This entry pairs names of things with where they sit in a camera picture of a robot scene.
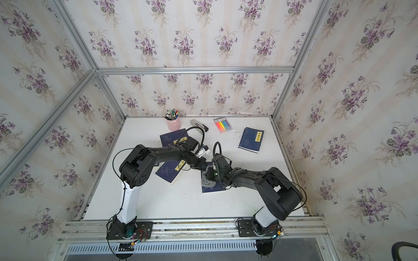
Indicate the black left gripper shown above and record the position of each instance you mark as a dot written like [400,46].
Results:
[200,162]

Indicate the blue book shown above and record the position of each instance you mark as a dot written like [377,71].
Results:
[171,170]
[216,188]
[251,140]
[172,137]

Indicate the grey patterned cloth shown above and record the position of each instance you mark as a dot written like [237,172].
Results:
[207,177]

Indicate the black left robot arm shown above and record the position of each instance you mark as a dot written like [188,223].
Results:
[136,169]

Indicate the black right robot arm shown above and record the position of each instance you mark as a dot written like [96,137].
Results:
[280,195]

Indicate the grey black stapler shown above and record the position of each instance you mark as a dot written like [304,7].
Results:
[199,124]

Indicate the pink pen cup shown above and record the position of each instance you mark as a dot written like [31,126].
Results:
[174,124]

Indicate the colourful highlighter pack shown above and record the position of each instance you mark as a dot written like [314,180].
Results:
[222,124]

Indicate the pens in cup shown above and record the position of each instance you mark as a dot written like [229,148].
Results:
[171,115]

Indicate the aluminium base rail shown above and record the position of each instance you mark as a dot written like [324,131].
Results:
[185,235]

